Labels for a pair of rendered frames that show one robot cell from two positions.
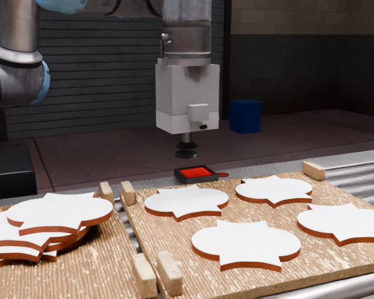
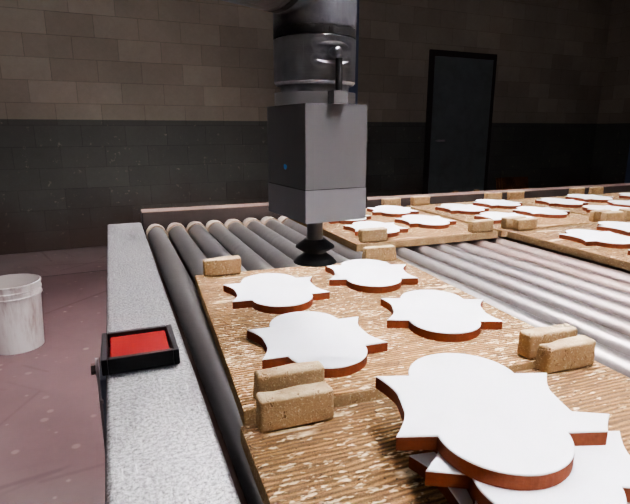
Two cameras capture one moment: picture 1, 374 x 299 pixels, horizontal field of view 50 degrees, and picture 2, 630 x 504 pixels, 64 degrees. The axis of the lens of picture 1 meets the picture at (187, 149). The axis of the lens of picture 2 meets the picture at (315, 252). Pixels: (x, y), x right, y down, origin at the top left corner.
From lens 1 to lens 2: 0.82 m
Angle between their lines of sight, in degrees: 86
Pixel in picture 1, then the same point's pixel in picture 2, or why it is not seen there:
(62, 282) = (621, 426)
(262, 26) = not seen: outside the picture
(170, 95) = (361, 153)
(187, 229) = (406, 344)
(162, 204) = (339, 352)
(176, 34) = (352, 51)
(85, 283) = (602, 406)
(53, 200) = (442, 417)
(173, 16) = (351, 18)
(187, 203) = (333, 335)
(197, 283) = not seen: hidden behind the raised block
